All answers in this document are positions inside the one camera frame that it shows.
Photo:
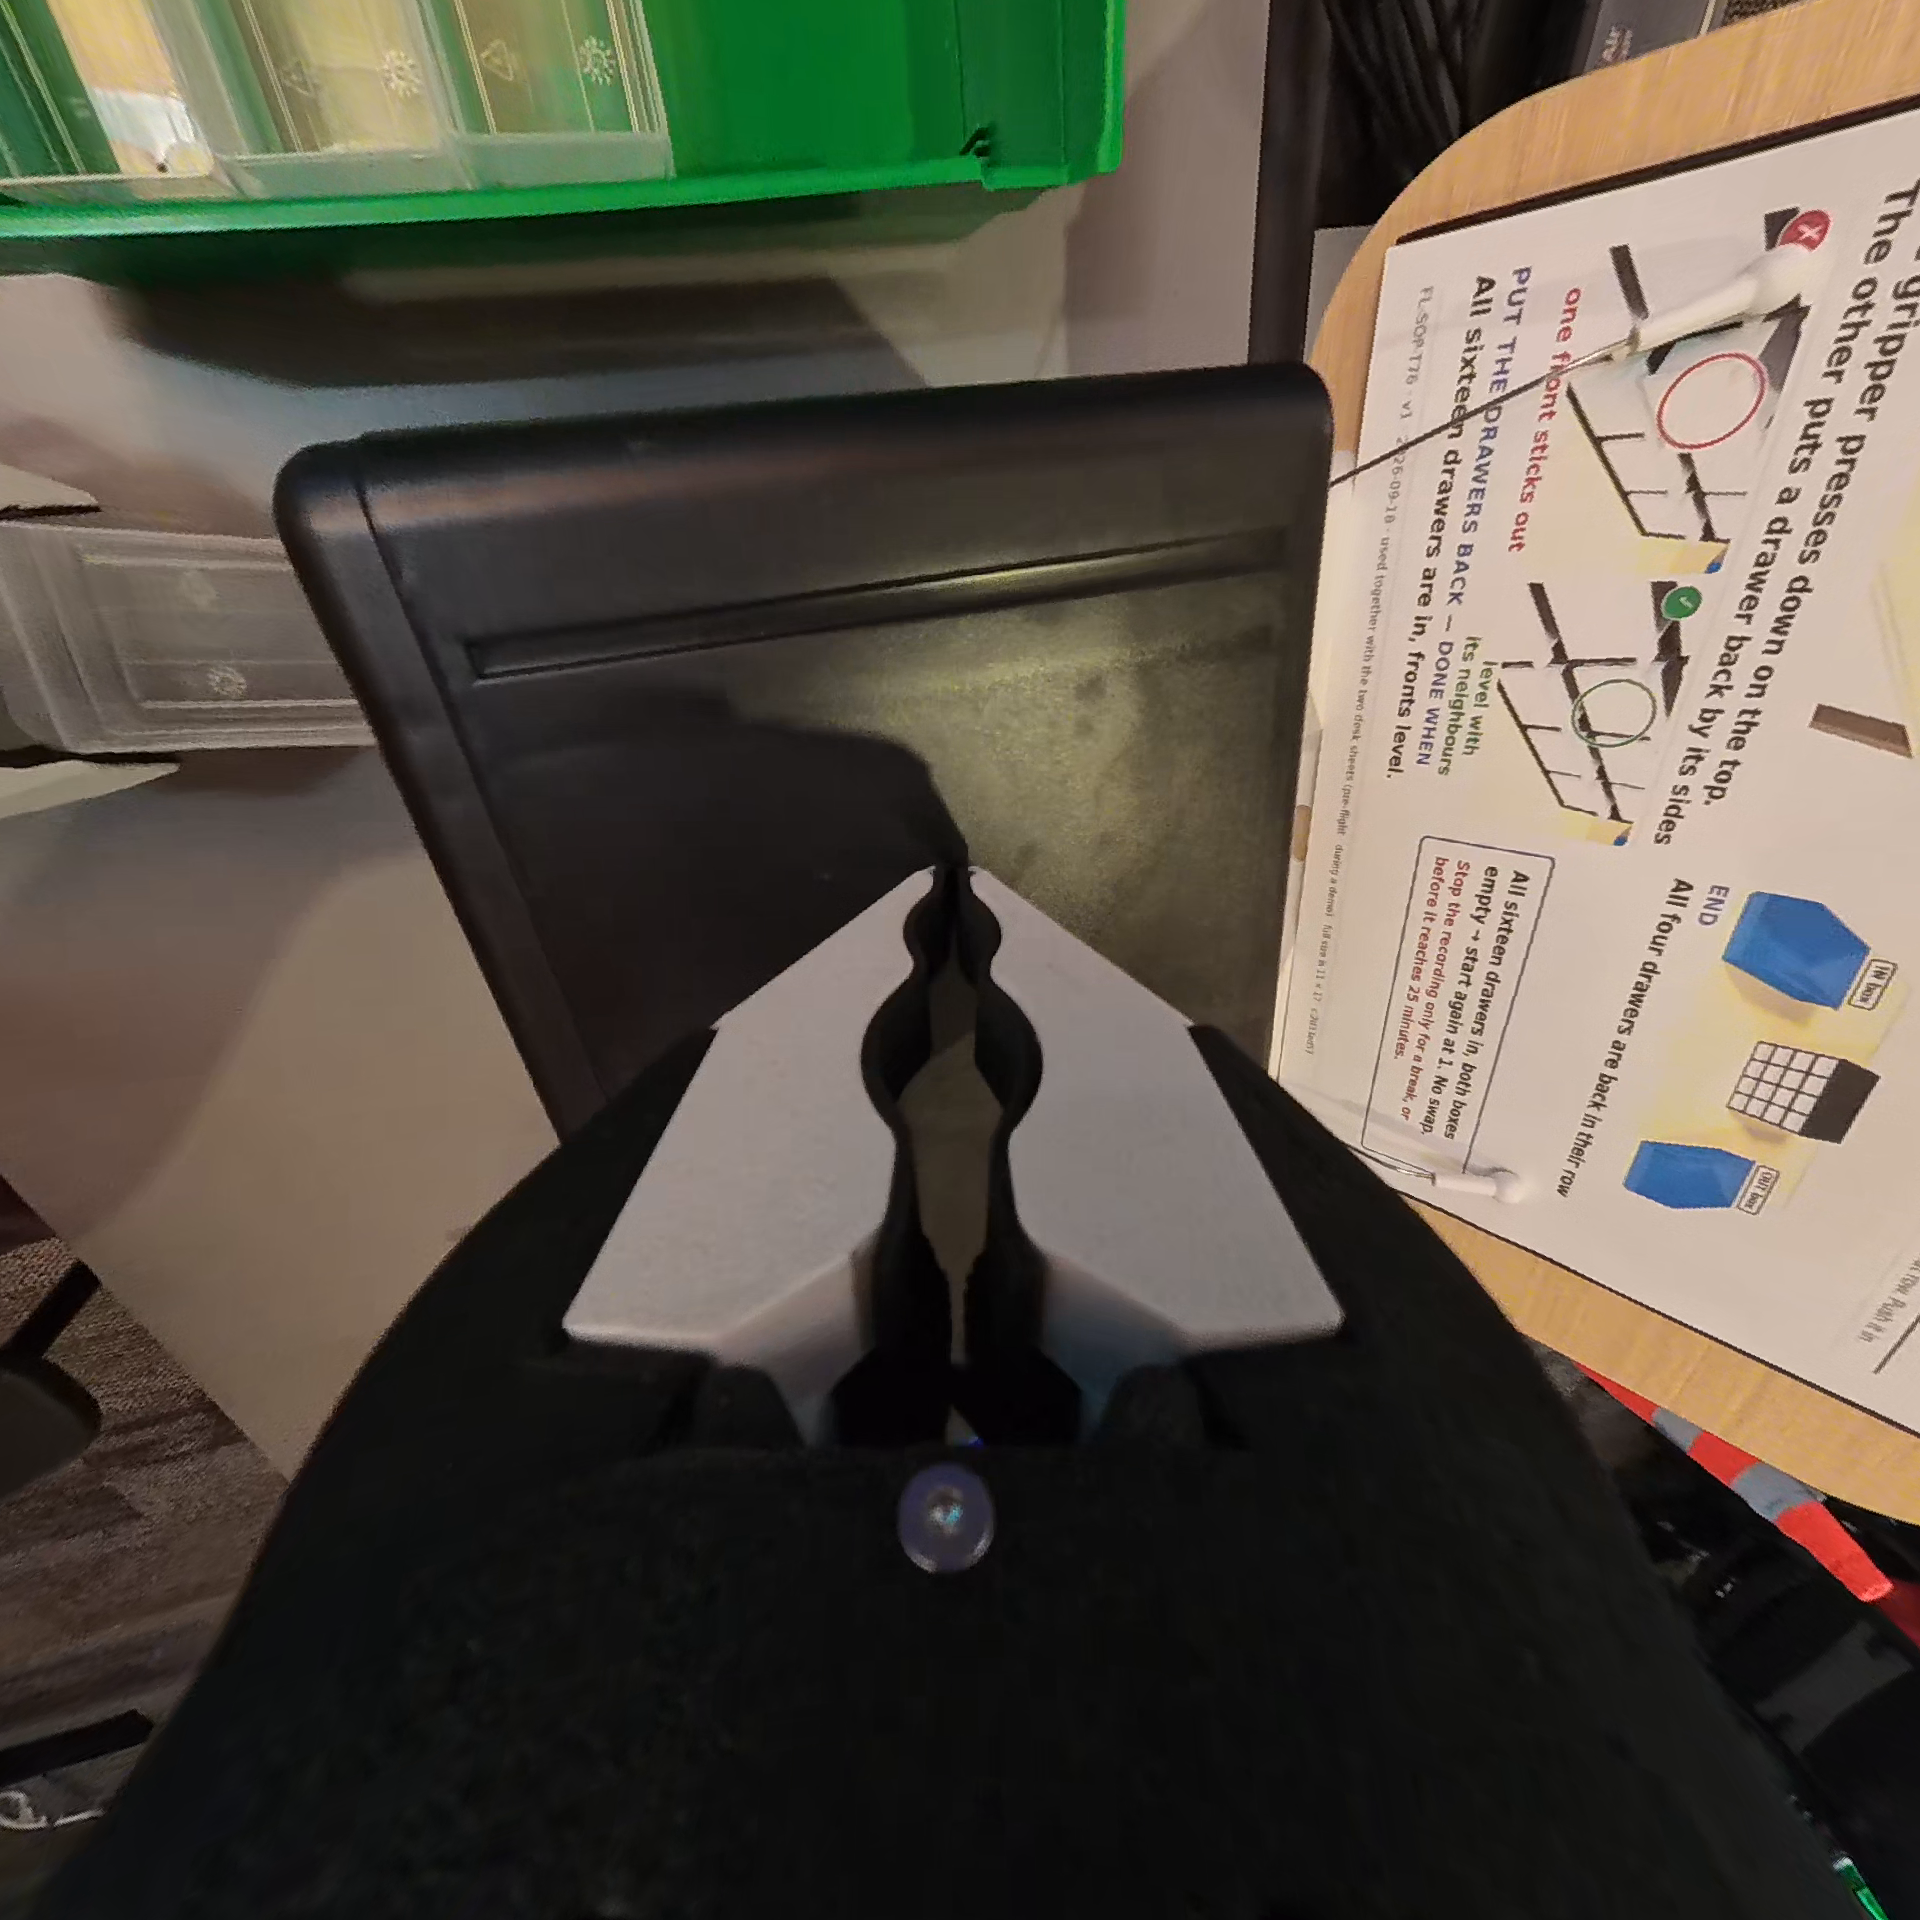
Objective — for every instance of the clear plastic drawer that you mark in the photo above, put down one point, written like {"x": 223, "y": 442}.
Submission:
{"x": 569, "y": 91}
{"x": 135, "y": 91}
{"x": 346, "y": 91}
{"x": 182, "y": 646}

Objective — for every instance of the white sheet clip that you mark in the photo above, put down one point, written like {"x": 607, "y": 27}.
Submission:
{"x": 1740, "y": 293}
{"x": 1477, "y": 1186}

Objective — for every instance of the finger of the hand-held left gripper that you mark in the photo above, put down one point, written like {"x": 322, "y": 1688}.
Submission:
{"x": 61, "y": 783}
{"x": 38, "y": 504}

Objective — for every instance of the black office chair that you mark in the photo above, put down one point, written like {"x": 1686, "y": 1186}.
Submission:
{"x": 38, "y": 1411}

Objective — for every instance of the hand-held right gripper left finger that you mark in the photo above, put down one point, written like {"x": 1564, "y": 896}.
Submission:
{"x": 734, "y": 1200}

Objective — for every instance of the black mesh panel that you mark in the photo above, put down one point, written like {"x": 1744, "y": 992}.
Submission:
{"x": 1425, "y": 91}

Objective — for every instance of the green plastic bin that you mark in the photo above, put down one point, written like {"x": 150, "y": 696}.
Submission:
{"x": 902, "y": 91}

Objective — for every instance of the light wooden board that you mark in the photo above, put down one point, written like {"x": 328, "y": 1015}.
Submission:
{"x": 1652, "y": 1350}

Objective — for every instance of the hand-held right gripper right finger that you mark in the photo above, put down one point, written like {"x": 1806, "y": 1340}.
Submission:
{"x": 1172, "y": 1200}

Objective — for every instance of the black drawer cabinet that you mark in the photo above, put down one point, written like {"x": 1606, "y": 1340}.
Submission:
{"x": 826, "y": 676}

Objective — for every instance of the printed instruction sheet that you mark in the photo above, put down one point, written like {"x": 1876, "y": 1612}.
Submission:
{"x": 1622, "y": 751}

